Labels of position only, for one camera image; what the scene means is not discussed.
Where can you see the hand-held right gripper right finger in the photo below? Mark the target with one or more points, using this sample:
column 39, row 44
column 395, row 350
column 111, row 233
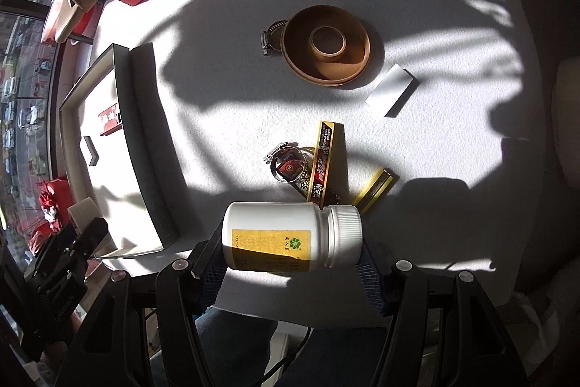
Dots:
column 372, row 278

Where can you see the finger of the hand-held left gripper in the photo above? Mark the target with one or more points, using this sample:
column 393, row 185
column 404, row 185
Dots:
column 93, row 235

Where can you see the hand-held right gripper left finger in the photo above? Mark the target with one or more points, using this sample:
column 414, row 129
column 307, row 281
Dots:
column 209, row 282

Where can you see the black and yellow blade case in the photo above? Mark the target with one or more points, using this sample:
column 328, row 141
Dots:
column 374, row 187

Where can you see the white bottle with yellow label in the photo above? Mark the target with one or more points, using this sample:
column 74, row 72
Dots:
column 290, row 236

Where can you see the long yellow blade case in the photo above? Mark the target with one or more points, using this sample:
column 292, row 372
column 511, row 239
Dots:
column 323, row 160

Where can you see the metal clamp with red packet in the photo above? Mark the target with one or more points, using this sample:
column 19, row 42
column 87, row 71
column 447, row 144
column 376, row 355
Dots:
column 277, row 155

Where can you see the red decoration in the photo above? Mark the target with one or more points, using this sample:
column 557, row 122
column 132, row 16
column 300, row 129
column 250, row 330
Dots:
column 50, row 205

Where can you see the small black block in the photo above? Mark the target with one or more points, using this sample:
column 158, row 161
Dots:
column 90, row 151

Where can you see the small red packet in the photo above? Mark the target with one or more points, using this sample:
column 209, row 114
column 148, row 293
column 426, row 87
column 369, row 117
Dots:
column 110, row 119

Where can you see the white rectangular block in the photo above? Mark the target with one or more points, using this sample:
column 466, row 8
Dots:
column 390, row 90

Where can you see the white flat box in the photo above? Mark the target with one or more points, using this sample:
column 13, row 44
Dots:
column 61, row 17

